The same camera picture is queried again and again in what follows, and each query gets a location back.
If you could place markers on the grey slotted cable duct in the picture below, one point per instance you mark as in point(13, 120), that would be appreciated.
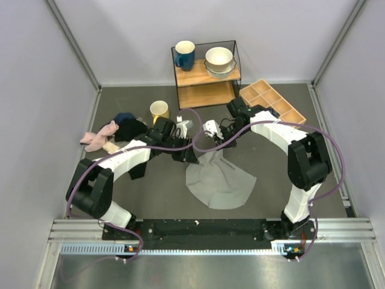
point(124, 248)

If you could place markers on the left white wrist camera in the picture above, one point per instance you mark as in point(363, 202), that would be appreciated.
point(182, 127)

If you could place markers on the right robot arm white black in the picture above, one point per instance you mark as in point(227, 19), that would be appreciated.
point(308, 159)

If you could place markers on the cream bowl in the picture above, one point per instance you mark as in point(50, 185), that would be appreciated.
point(220, 57)

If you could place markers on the aluminium frame rail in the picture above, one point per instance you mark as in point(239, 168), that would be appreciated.
point(343, 230)

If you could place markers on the dark blue cloth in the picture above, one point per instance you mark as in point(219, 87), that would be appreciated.
point(121, 117)

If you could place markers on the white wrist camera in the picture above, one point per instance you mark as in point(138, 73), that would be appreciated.
point(182, 127)
point(212, 129)

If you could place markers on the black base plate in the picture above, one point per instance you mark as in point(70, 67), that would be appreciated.
point(218, 233)

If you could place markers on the black cloth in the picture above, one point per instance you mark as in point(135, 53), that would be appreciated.
point(127, 131)

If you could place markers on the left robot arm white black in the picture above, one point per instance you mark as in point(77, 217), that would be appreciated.
point(92, 184)

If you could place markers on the pink cloth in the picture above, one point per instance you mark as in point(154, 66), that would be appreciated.
point(95, 141)

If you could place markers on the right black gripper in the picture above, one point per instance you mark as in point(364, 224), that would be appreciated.
point(219, 141)

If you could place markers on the black wire wooden shelf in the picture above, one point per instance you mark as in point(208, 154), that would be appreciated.
point(196, 88)

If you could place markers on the grey underwear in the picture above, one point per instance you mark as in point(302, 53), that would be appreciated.
point(218, 183)

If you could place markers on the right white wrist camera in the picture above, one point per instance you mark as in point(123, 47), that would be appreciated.
point(212, 129)

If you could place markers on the rolled dark blue underwear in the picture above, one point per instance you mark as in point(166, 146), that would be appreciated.
point(274, 113)

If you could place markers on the beige cloth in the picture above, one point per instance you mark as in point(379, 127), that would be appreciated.
point(111, 148)

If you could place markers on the yellow mug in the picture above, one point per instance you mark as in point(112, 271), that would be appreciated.
point(159, 109)

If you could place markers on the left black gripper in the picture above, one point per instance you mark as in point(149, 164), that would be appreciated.
point(187, 155)

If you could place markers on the blue mug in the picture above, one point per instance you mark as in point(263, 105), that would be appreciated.
point(185, 55)

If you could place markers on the wooden compartment tray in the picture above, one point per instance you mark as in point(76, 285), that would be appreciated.
point(262, 93)

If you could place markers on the white scalloped bowl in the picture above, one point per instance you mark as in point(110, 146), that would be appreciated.
point(220, 73)

